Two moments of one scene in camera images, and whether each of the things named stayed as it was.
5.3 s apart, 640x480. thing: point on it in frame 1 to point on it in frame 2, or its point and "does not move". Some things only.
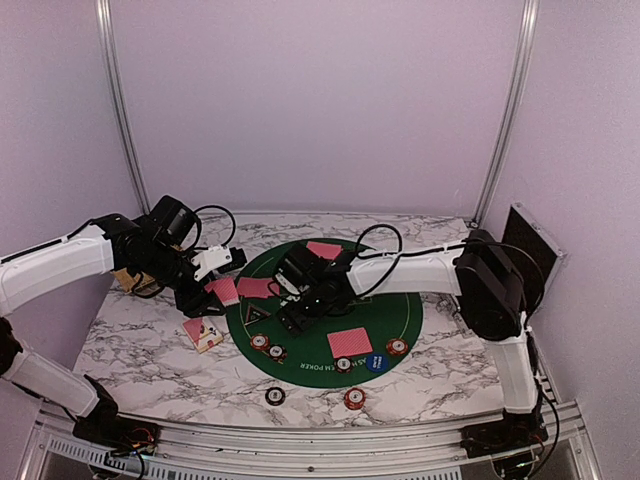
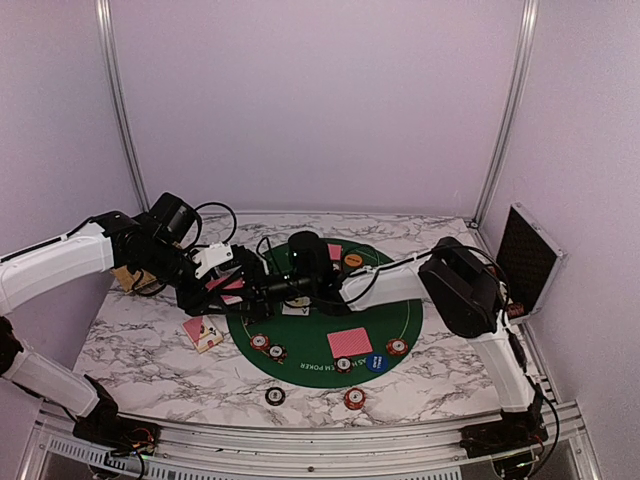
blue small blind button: [377, 362] does not move
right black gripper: [291, 315] to [262, 301]
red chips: [260, 342] does not move
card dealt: [350, 342] does not move
